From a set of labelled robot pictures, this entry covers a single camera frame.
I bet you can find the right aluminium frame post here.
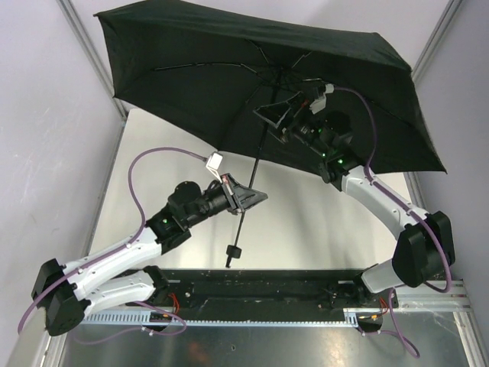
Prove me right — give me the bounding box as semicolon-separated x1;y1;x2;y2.
411;0;465;84

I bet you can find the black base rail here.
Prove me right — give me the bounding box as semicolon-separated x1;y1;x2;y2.
162;269;391;308

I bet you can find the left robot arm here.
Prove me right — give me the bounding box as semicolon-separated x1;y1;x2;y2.
31;174;268;336

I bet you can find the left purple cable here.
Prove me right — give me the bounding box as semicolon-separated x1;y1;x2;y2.
128;147;209;230

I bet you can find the aluminium frame post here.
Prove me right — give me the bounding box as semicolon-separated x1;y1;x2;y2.
56;0;129;123
411;0;465;84

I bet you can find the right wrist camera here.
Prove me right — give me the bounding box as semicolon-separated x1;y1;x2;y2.
309;83;335;115

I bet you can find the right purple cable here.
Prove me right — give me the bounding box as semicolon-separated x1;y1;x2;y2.
332;86;380;169

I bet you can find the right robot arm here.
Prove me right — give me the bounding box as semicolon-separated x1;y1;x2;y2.
254;93;455;294

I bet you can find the black folding umbrella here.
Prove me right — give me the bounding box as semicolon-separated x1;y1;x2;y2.
93;0;449;271

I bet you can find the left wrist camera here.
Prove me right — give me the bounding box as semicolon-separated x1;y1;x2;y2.
206;151;223;182

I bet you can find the left aluminium frame post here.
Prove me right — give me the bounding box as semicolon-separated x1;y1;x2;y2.
56;0;129;123

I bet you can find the slotted cable duct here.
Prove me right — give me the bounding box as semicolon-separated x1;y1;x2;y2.
83;308;362;328

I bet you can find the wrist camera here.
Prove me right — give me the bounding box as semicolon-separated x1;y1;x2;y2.
206;151;223;182
309;83;335;115

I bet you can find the purple cable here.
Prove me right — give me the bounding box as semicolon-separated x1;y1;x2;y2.
332;86;380;169
128;147;209;230

